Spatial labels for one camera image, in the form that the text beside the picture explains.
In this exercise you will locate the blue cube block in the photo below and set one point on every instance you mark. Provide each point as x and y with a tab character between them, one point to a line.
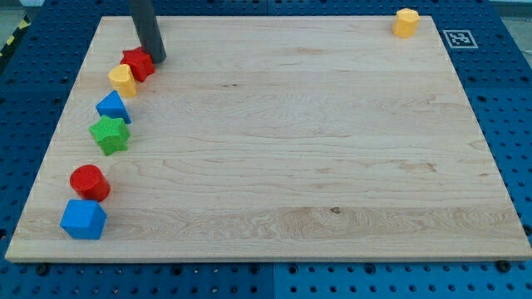
83	219

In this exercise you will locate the red star block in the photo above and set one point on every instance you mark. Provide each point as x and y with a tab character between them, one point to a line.
140	63

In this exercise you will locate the yellow hexagon block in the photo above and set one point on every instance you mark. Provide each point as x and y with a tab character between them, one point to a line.
405	23

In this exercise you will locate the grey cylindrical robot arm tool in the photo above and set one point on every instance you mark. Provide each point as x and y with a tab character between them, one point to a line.
147	29

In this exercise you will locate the red cylinder block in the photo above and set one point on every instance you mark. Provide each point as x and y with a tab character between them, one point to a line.
89	183

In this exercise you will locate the yellow heart block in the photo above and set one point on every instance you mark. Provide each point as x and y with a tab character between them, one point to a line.
122	80

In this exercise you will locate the light wooden board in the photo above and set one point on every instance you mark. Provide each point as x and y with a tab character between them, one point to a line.
278	139

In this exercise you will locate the white fiducial marker tag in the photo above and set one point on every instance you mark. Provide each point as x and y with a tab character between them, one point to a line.
459	39

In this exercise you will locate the blue triangle block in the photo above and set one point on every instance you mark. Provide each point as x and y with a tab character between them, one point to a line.
113	106

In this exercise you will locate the yellow black hazard tape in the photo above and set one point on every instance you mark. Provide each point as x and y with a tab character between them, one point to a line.
16	38

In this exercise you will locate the green star block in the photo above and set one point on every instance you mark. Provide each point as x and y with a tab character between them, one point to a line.
110	134

